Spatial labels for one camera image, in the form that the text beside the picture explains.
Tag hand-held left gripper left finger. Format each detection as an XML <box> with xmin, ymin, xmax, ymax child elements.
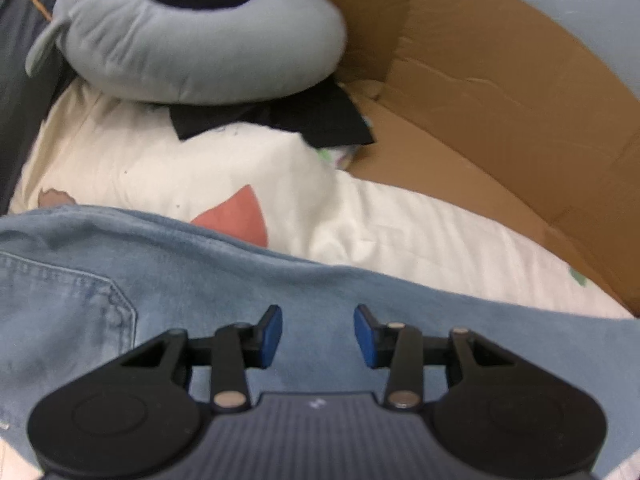
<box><xmin>120</xmin><ymin>304</ymin><xmax>283</xmax><ymax>413</ymax></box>

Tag cream printed bedsheet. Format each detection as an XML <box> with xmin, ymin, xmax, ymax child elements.
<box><xmin>0</xmin><ymin>77</ymin><xmax>640</xmax><ymax>480</ymax></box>

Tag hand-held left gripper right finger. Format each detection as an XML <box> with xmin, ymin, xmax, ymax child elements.
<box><xmin>353</xmin><ymin>304</ymin><xmax>516</xmax><ymax>411</ymax></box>

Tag brown cardboard box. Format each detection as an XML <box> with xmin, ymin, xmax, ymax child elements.
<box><xmin>250</xmin><ymin>0</ymin><xmax>640</xmax><ymax>318</ymax></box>

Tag light blue denim pants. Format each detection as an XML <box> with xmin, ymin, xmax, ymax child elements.
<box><xmin>0</xmin><ymin>205</ymin><xmax>640</xmax><ymax>480</ymax></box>

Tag black cloth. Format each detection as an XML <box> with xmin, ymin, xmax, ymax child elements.
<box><xmin>167</xmin><ymin>80</ymin><xmax>376</xmax><ymax>148</ymax></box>

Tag grey plush pillow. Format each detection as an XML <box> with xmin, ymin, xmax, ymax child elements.
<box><xmin>25</xmin><ymin>0</ymin><xmax>348</xmax><ymax>106</ymax></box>

